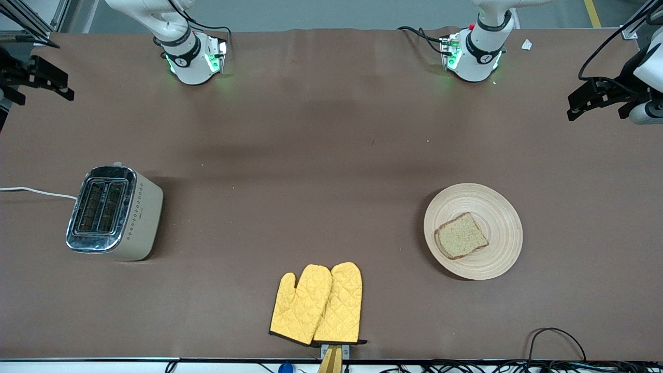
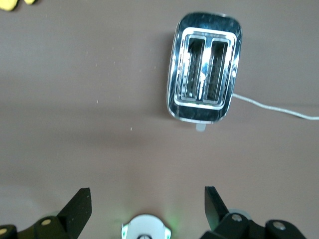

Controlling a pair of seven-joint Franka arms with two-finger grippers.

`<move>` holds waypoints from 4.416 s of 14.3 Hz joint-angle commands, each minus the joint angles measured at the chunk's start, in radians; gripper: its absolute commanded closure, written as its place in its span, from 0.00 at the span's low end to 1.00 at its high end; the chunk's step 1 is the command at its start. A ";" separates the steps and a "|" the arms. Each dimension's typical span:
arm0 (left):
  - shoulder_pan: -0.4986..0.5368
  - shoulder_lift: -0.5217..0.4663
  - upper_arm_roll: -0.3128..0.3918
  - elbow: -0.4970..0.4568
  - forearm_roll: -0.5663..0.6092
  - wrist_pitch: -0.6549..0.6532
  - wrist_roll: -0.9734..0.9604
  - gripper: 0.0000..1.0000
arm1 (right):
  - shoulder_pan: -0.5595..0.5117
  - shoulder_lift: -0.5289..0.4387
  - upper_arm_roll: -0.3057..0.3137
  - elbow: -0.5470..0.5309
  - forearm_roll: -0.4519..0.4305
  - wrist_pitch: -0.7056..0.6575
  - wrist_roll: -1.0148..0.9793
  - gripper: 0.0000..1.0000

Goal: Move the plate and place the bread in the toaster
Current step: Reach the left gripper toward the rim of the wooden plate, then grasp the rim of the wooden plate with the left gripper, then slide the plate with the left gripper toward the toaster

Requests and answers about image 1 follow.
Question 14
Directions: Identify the round wooden plate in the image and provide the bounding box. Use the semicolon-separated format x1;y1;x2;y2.
424;183;523;281

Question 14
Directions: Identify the brown bread slice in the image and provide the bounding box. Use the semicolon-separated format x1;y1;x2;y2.
434;212;489;260

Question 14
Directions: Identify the beige two-slot toaster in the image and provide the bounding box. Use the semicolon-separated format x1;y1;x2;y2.
66;165;164;262

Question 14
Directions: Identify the yellow quilted oven mitt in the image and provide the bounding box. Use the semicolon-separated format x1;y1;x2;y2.
269;265;333;346
313;262;368;345

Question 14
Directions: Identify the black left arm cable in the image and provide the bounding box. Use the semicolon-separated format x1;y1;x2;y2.
578;0;663;83

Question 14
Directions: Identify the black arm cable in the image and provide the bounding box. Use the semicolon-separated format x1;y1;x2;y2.
167;0;232;52
578;0;663;83

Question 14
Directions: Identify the aluminium frame profile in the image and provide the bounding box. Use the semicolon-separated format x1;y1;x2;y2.
622;0;663;40
0;0;71;48

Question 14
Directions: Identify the white toaster power cable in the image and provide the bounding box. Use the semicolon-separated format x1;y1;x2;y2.
0;186;78;200

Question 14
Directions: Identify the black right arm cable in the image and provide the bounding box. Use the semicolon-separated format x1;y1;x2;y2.
167;0;232;52

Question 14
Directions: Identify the black looped cable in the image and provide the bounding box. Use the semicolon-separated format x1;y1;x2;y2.
527;327;587;362

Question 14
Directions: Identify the black cable bundle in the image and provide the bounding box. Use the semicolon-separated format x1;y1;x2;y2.
363;360;663;373

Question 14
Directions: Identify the wooden camera stand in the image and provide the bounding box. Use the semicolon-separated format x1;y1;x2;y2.
318;345;350;373

